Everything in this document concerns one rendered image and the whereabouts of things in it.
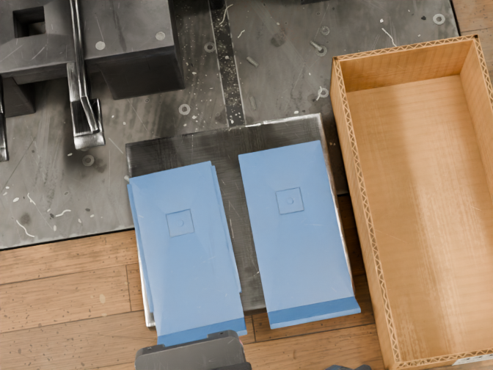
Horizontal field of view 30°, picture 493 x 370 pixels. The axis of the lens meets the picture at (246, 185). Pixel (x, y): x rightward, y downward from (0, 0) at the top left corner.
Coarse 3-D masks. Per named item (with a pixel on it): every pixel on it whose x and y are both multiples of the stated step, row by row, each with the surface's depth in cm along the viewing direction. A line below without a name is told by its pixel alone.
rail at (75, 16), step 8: (72, 0) 75; (72, 8) 75; (72, 16) 75; (80, 24) 75; (80, 32) 74; (80, 40) 74; (80, 48) 74; (80, 56) 74; (80, 64) 73; (80, 72) 73; (88, 72) 75; (80, 80) 73; (88, 80) 74; (80, 88) 73; (88, 88) 74; (80, 96) 72; (88, 96) 73
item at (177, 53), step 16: (32, 16) 77; (176, 32) 82; (176, 48) 77; (96, 64) 75; (112, 64) 76; (128, 64) 76; (144, 64) 76; (160, 64) 77; (176, 64) 77; (16, 80) 76; (32, 80) 76; (112, 80) 78; (128, 80) 79; (144, 80) 79; (160, 80) 80; (176, 80) 80; (16, 96) 78; (32, 96) 82; (112, 96) 81; (128, 96) 82; (16, 112) 81; (32, 112) 82
